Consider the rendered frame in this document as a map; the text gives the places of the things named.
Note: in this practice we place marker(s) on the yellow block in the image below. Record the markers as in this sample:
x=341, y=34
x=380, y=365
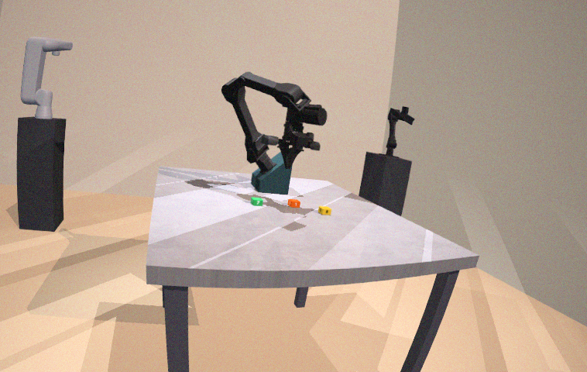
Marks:
x=324, y=210

